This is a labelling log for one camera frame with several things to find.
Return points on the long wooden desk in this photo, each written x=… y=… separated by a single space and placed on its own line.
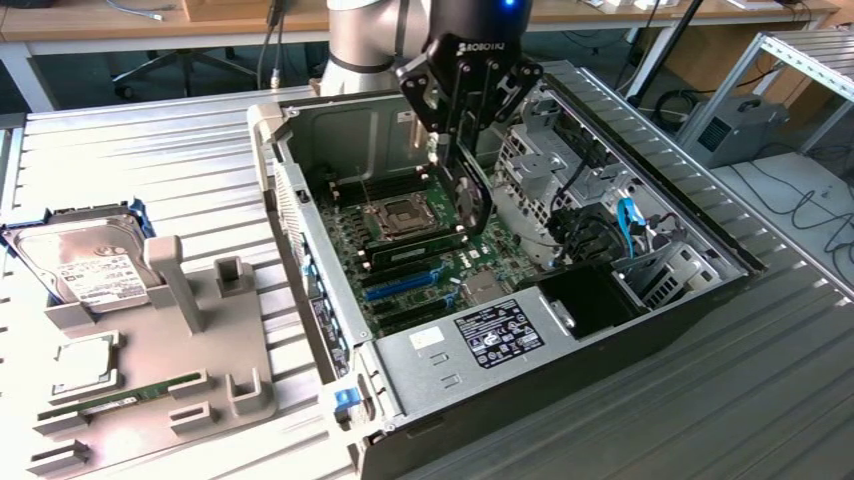
x=601 y=15

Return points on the silver disk bay cage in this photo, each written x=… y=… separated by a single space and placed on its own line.
x=534 y=165

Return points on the silver chipset heatsink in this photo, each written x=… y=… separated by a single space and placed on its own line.
x=482 y=287

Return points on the aluminium frame table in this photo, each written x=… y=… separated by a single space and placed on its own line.
x=814 y=55

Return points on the silver CPU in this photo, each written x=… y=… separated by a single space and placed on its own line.
x=83 y=367

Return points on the black expansion slot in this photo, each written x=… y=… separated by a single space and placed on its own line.
x=407 y=310
x=397 y=272
x=414 y=324

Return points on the open black PC case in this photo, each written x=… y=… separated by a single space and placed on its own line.
x=668 y=320

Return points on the brown wooden box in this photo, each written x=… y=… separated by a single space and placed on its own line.
x=227 y=10

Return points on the silver power supply unit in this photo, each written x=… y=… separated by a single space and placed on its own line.
x=427 y=370

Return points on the installed RAM stick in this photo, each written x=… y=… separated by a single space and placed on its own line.
x=414 y=253

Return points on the green RAM stick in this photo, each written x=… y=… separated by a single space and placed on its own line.
x=121 y=397

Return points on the graphics card with metal bracket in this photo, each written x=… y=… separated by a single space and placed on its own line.
x=474 y=200

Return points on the silver hard disk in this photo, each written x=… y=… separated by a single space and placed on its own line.
x=81 y=260

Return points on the grey control box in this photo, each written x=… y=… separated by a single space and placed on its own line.
x=748 y=130

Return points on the grey parts rack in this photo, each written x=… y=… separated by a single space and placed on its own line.
x=154 y=360

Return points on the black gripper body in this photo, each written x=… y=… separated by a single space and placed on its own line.
x=481 y=30

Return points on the black office chair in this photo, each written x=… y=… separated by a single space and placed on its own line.
x=190 y=60

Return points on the wooden desk with box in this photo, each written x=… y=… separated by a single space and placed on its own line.
x=81 y=27

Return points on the CPU socket locking lever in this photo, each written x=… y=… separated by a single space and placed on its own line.
x=365 y=187

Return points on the green motherboard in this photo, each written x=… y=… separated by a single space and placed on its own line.
x=467 y=260

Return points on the black stand pole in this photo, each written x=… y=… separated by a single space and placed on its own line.
x=668 y=45

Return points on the blue expansion slot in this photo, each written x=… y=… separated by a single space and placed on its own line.
x=394 y=289

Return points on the CPU socket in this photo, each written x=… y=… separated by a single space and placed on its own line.
x=401 y=217

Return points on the blue case latch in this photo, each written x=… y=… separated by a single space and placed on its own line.
x=343 y=398

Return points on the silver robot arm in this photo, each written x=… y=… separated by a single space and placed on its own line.
x=361 y=45

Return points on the hard drive in blue caddy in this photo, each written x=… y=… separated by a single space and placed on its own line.
x=142 y=220

